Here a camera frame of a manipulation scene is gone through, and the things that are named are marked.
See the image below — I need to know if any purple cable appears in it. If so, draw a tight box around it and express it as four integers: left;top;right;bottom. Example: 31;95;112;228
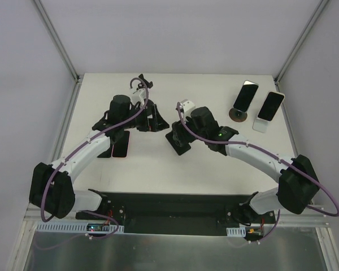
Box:
176;103;339;217
41;77;153;222

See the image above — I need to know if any left white cable duct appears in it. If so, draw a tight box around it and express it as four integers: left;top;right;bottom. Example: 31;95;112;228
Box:
36;222;124;234

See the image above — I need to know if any pink-case phone front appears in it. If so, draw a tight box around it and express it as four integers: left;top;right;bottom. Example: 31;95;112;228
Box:
111;131;130;158

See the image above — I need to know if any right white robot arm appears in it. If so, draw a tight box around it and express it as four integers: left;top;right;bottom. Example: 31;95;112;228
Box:
166;102;319;224

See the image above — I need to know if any brown round-base phone stand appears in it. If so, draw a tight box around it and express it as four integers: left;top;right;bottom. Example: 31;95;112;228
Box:
229;108;247;123

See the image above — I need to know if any black folding phone stand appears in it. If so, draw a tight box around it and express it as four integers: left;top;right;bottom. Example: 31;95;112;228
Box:
165;130;191;156

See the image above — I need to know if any pink-case phone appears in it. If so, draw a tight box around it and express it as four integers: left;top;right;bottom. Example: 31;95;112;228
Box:
257;91;285;121
111;131;130;158

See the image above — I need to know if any right white cable duct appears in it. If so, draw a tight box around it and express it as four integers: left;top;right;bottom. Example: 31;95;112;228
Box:
226;226;246;238

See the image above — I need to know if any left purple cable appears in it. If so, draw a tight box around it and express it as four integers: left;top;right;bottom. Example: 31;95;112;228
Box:
41;77;153;222

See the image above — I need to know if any silver-edged phone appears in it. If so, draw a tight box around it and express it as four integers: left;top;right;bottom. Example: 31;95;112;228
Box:
233;80;259;112

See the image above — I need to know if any black phone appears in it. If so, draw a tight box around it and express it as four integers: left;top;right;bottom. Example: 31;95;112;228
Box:
97;138;113;159

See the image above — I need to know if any left aluminium frame post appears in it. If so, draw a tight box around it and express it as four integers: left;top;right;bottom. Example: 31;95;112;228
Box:
31;0;80;82

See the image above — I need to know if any black round-base phone stand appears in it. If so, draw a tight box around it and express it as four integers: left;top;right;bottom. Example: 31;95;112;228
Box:
137;73;156;116

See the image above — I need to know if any right pink-case phone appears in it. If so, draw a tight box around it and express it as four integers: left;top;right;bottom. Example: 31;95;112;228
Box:
257;91;285;121

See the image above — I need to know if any white phone stand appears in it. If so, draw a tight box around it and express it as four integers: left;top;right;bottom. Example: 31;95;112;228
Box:
253;117;271;133

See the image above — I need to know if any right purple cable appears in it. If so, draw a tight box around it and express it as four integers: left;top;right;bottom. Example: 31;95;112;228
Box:
176;103;339;217

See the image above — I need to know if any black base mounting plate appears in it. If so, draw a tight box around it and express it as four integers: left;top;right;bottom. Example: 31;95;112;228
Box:
75;189;280;237

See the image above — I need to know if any white cable duct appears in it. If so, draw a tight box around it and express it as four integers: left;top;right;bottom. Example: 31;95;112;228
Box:
36;222;124;234
226;226;246;238

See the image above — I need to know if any right aluminium frame post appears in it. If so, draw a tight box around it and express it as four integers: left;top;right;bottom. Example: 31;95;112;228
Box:
274;0;331;86

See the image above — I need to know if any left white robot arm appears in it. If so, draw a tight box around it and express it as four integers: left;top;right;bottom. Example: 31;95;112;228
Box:
29;95;170;222

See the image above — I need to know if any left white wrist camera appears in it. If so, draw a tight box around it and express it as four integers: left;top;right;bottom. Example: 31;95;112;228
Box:
131;88;146;107

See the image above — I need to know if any right aluminium table rail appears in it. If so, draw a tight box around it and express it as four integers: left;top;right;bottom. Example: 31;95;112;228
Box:
272;78;308;181

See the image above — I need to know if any aluminium frame post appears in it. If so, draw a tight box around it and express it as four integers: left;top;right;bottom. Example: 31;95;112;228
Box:
31;0;80;82
274;0;331;86

